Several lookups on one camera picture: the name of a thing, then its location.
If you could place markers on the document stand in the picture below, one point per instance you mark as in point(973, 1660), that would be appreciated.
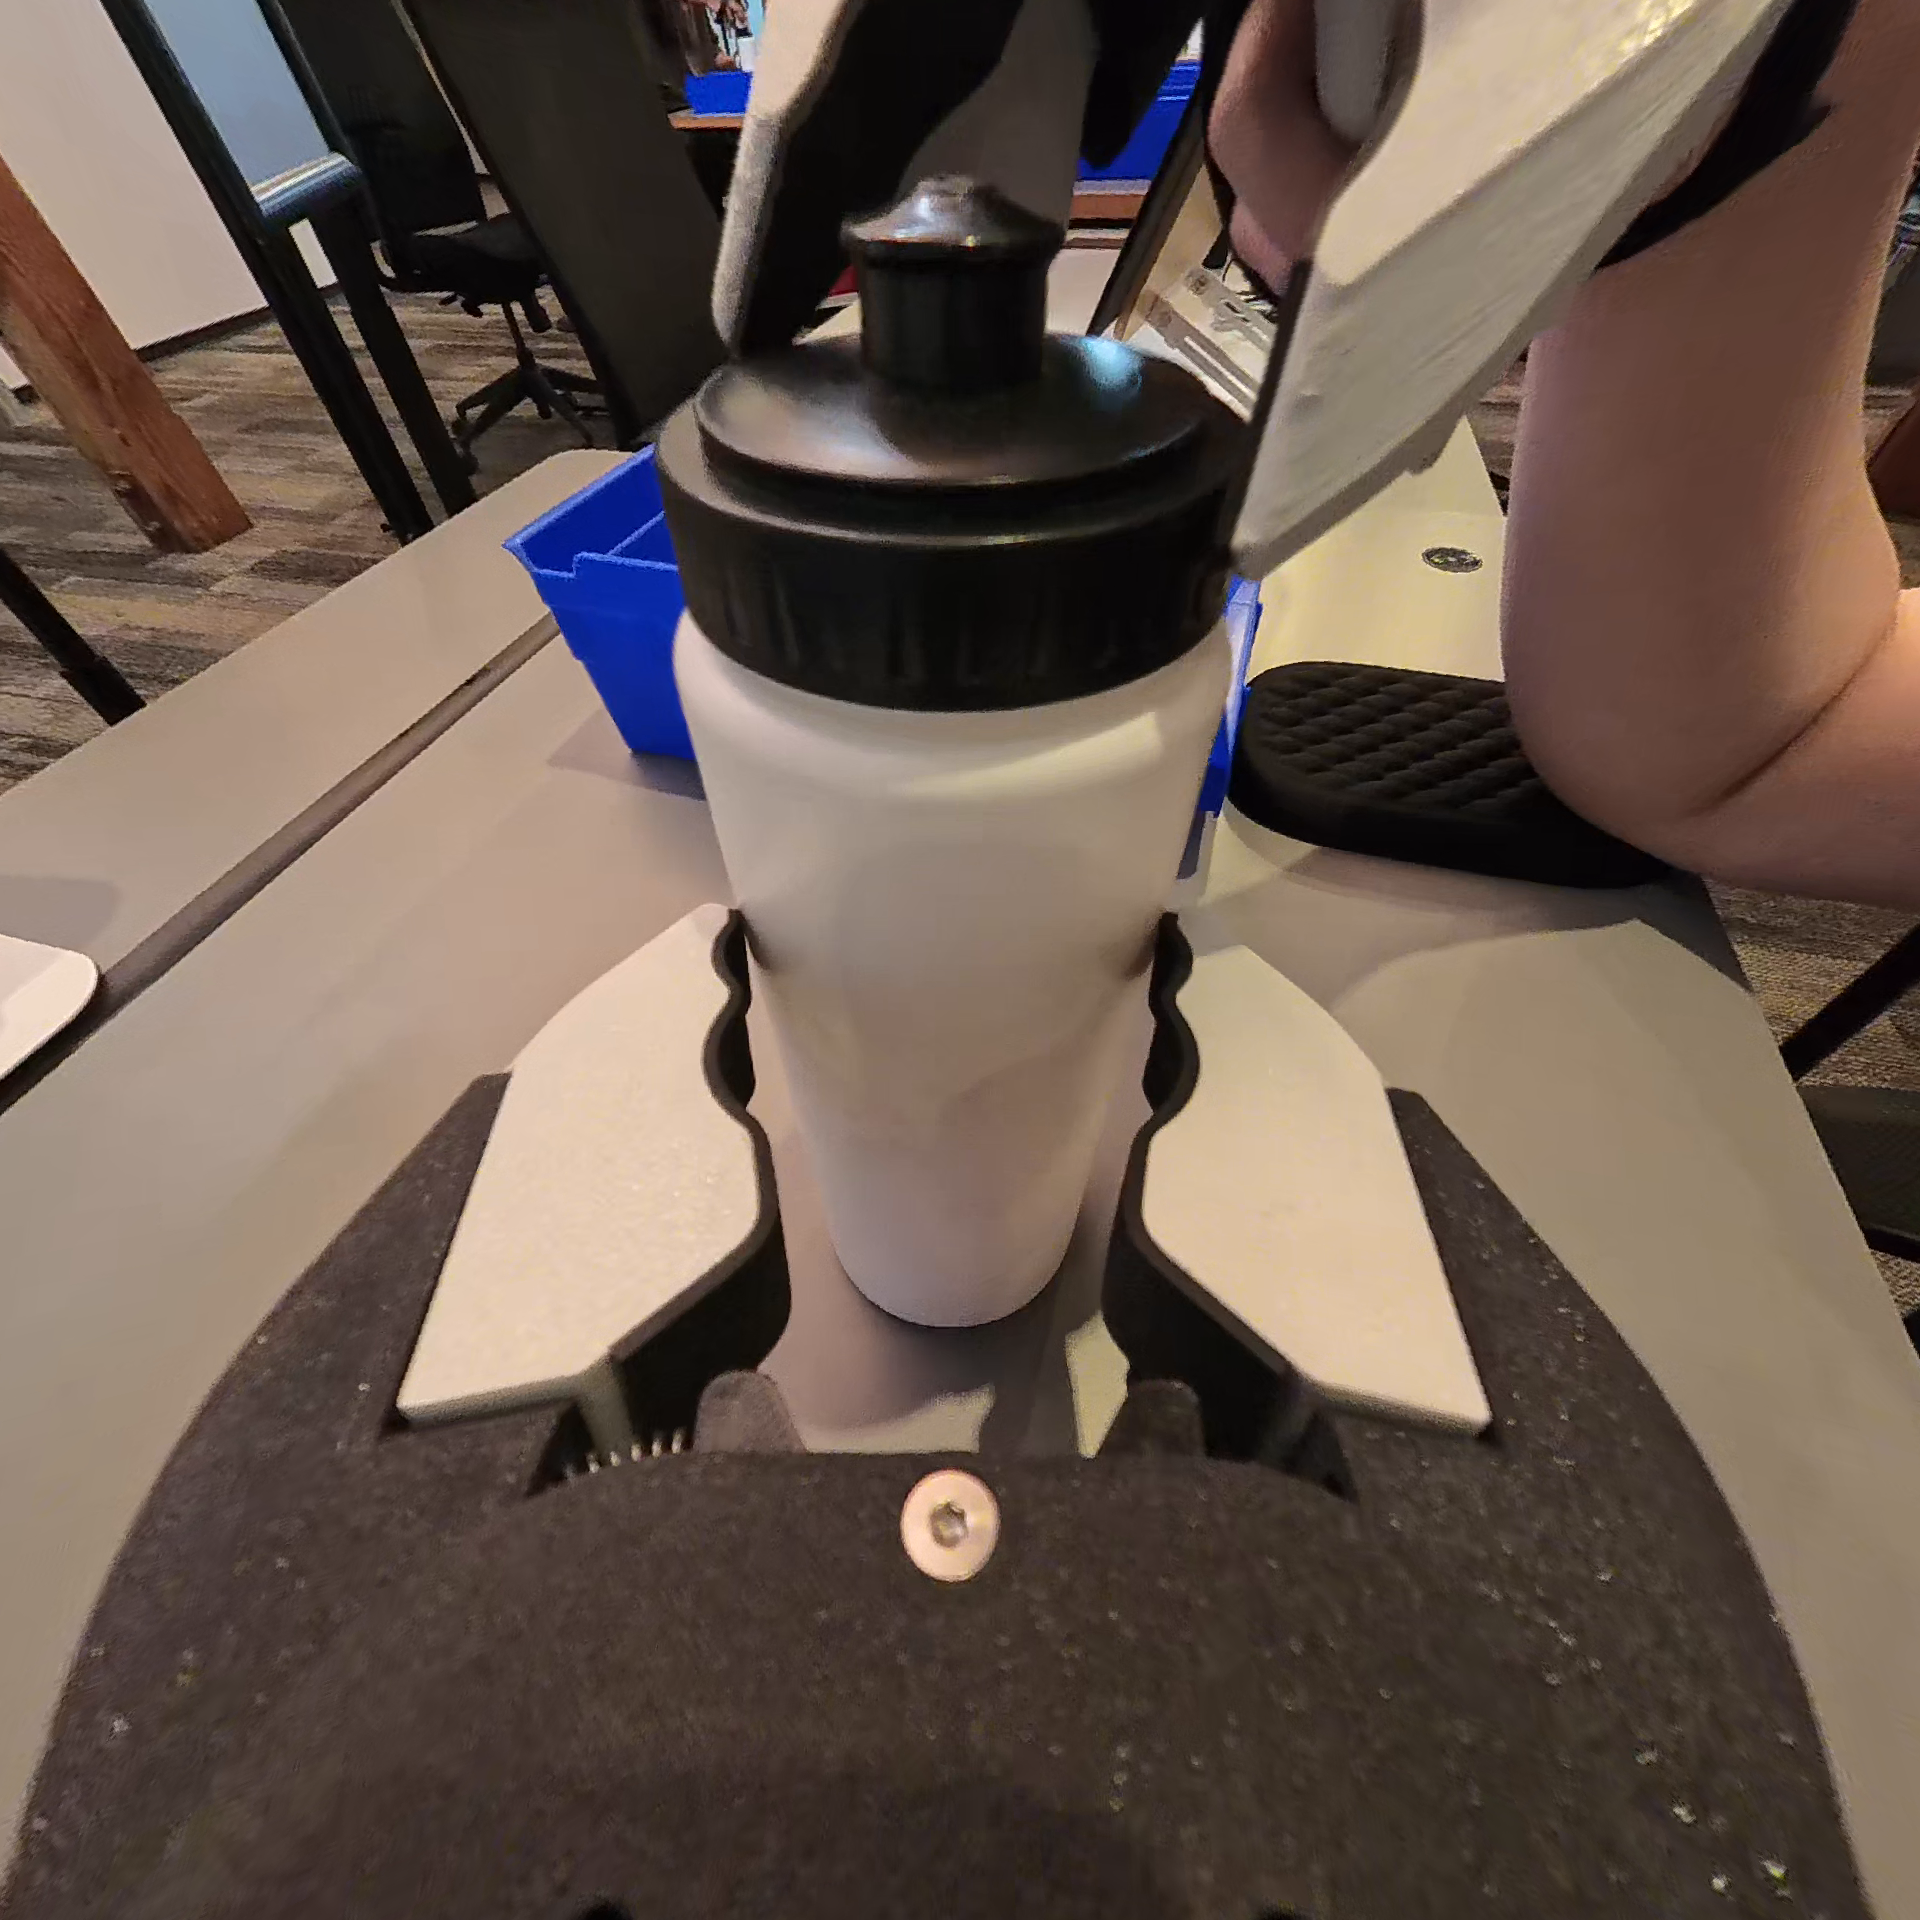
point(1185, 309)

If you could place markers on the person's right hand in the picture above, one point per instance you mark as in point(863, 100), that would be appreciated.
point(1268, 150)

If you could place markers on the black high-back chair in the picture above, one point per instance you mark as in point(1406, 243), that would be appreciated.
point(600, 181)

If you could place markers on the white stand base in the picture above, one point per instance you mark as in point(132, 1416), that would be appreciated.
point(37, 998)

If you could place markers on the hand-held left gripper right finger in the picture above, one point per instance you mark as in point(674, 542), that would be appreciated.
point(1288, 1216)

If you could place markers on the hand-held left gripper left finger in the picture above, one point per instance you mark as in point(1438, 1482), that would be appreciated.
point(584, 1201)

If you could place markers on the round black desk grommet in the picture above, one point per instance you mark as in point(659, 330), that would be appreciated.
point(1450, 563)

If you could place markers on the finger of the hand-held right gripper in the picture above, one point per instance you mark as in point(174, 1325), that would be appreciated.
point(1502, 224)
point(765, 150)

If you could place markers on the person's right forearm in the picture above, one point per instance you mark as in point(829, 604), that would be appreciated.
point(1695, 601)

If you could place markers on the black bottle lid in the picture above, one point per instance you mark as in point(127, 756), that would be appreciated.
point(933, 572)

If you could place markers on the white plastic bottle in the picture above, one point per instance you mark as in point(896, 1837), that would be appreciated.
point(944, 973)

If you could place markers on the black metal table frame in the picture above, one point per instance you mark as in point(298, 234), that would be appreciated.
point(317, 300)

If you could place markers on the dark office chair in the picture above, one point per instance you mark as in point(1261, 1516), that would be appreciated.
point(467, 258)

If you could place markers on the wooden post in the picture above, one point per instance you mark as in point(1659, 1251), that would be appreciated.
point(106, 390)

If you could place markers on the blue plastic bin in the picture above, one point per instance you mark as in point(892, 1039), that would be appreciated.
point(600, 630)
point(1182, 129)

